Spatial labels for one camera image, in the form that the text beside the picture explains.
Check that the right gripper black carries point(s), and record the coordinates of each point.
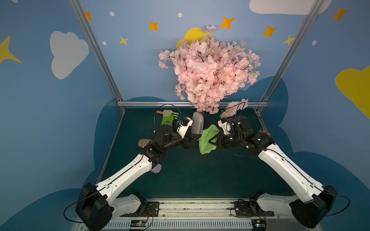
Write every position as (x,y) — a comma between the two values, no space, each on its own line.
(222,141)

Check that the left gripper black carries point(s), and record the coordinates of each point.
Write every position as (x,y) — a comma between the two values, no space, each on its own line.
(188,140)

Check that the tan eyeglass case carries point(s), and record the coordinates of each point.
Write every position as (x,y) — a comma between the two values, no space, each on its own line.
(142,143)

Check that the grey eyeglass case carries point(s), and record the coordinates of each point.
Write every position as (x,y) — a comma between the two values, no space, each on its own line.
(198,123)

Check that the purple eyeglass case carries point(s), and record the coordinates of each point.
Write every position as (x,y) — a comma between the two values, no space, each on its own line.
(157,169)

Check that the green grey microfiber cloth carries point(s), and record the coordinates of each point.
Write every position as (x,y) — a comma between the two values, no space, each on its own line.
(205,147)

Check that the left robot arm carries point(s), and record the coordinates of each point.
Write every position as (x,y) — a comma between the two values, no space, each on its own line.
(97,205)

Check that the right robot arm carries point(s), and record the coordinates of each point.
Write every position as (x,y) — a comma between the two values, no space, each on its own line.
(312,201)

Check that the green black work glove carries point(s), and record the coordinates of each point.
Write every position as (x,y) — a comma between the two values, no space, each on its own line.
(168,120)

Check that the pink cherry blossom tree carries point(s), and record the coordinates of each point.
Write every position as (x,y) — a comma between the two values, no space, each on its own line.
(208,70)

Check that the right controller board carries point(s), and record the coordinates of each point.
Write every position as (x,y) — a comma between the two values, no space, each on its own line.
(258,225)

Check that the controller board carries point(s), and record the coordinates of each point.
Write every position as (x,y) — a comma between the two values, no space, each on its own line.
(138,224)
(258,225)

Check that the left controller board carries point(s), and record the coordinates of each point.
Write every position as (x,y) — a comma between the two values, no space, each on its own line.
(138,224)

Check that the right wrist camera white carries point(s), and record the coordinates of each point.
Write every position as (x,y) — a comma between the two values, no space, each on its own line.
(225,126)

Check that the back aluminium frame bar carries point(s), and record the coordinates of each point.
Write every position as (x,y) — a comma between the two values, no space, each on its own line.
(177,104)

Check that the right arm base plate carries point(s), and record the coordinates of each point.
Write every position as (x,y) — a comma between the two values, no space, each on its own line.
(246,209)

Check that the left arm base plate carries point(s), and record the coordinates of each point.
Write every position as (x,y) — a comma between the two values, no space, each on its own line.
(150,207)

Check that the left aluminium frame post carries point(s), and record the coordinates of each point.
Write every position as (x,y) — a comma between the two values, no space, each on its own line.
(84,22)

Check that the aluminium frame post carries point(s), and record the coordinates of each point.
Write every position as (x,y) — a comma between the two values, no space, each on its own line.
(300,36)
(84,22)

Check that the right aluminium frame post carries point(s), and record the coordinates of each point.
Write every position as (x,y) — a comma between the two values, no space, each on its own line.
(300,36)

